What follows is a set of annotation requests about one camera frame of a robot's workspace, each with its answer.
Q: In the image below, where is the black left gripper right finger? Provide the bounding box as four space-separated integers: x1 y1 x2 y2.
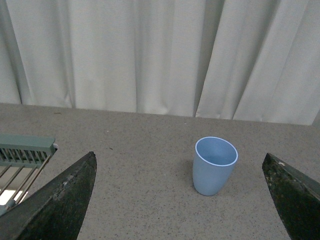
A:
262 153 320 240

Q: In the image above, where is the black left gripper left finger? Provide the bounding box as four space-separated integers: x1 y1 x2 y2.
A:
0 151 97 240

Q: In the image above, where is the light blue plastic cup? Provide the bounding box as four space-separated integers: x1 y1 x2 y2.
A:
192 136 239 196

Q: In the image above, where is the green dish drying rack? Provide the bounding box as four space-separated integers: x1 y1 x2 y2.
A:
0 133 58 216

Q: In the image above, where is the white pleated curtain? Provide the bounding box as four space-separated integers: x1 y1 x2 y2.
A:
0 0 320 127

